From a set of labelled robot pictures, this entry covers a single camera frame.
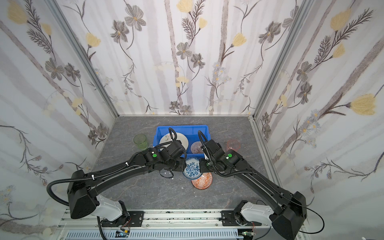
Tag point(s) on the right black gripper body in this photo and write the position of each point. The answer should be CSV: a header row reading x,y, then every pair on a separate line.
x,y
203,163

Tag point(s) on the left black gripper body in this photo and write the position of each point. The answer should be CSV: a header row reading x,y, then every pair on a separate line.
x,y
179,162

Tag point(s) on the blue patterned bowl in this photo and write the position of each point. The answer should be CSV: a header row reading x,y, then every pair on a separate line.
x,y
192,170

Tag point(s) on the red patterned bottom bowl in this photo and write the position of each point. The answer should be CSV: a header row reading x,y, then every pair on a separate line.
x,y
203,182

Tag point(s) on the purple striped top bowl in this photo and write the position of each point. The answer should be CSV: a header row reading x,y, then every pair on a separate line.
x,y
196,148

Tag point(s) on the cream plum blossom plate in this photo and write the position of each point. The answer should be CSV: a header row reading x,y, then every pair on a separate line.
x,y
180,137

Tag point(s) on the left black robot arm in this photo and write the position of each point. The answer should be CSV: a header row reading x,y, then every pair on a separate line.
x,y
82,192

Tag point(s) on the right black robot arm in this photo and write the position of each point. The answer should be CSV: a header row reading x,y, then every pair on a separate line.
x,y
289,210

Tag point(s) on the blue plastic bin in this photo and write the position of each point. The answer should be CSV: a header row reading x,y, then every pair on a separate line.
x,y
190,131

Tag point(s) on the pink glass cup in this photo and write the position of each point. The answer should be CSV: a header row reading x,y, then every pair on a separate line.
x,y
233,145

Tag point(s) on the green glass cup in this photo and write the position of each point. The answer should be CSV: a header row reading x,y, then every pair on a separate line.
x,y
141,142

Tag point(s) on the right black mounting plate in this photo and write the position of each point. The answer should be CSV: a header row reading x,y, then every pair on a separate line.
x,y
232,218

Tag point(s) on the black mounting plate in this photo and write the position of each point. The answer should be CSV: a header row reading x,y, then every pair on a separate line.
x,y
232,218
129,219

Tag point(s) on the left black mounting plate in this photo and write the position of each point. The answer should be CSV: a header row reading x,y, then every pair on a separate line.
x,y
129,219

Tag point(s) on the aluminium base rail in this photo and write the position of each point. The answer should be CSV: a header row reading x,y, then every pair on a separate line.
x,y
88,228

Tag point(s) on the white slotted cable duct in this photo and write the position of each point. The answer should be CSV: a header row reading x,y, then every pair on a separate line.
x,y
180,234

